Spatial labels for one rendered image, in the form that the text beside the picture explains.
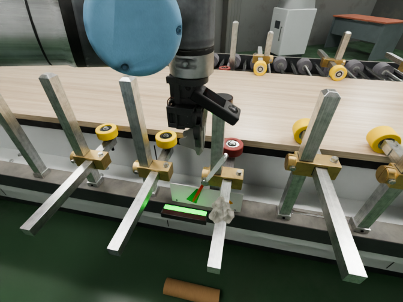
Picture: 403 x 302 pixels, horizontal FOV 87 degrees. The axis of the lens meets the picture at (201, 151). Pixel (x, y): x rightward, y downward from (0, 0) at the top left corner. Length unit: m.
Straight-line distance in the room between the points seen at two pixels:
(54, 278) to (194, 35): 1.54
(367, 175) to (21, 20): 1.05
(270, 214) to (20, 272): 1.51
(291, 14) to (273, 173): 4.70
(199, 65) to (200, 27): 0.06
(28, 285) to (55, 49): 1.59
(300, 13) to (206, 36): 5.18
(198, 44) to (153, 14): 0.19
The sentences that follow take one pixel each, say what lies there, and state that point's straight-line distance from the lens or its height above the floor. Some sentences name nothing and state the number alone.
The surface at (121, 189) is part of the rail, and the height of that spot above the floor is 0.70.
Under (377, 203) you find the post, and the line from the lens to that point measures 0.83.
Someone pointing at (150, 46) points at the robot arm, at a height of 1.31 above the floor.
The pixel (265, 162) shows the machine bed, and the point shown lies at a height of 0.76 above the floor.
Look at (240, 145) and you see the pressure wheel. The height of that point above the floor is 0.91.
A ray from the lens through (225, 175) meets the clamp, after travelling 0.69.
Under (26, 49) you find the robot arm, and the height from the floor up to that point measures 1.31.
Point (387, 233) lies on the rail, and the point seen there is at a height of 0.70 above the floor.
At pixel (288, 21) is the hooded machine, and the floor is 0.74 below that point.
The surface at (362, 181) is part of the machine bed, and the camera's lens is 1.07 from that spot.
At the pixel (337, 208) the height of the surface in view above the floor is 0.96.
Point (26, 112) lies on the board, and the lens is 1.24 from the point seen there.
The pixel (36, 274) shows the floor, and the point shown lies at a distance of 1.75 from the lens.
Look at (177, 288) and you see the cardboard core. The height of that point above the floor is 0.08.
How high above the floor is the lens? 1.36
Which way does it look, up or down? 39 degrees down
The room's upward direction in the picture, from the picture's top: straight up
